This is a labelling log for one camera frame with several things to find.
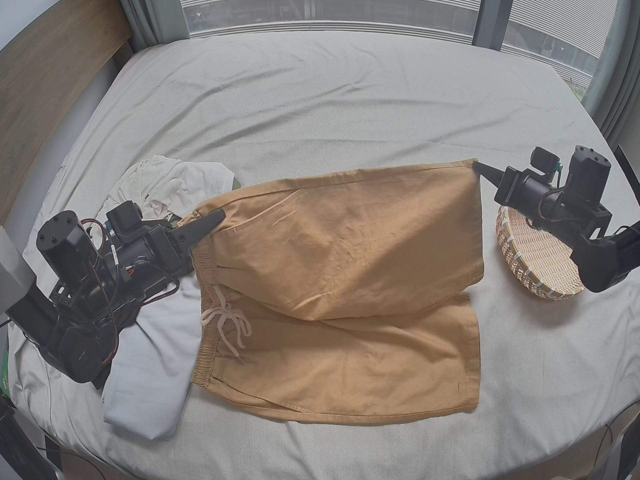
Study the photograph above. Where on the pale grey garment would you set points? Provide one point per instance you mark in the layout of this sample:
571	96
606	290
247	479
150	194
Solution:
145	393

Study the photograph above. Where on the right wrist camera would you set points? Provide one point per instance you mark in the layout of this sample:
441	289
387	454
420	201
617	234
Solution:
542	160

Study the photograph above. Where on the green printed packet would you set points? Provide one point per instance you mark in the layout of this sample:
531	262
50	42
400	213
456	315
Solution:
4	373

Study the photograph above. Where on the round woven basket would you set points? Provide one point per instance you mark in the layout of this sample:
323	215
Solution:
530	253

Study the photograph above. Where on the white garment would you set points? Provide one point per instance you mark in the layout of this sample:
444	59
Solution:
170	183

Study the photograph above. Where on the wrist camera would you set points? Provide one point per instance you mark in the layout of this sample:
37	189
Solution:
542	160
124	218

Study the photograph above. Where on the grey-green curtain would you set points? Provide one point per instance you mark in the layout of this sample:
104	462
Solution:
150	8
620	68

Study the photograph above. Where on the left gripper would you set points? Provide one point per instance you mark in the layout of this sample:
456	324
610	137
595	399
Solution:
150	258

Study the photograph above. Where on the black garment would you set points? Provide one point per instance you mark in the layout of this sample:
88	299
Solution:
129	320

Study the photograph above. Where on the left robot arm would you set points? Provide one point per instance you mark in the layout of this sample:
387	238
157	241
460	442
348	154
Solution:
62	240

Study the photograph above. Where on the bed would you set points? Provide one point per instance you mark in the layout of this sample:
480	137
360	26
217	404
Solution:
320	93

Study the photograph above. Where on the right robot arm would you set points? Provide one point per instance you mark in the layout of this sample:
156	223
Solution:
590	173

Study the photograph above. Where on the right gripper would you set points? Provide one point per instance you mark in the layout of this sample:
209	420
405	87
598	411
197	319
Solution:
525	193

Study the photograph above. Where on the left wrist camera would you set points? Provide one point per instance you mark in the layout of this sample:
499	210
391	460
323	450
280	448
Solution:
124	218

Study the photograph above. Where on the tan shorts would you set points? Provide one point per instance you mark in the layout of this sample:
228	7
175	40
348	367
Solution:
350	268

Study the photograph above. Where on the green garment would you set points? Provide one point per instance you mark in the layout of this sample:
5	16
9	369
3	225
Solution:
235	184

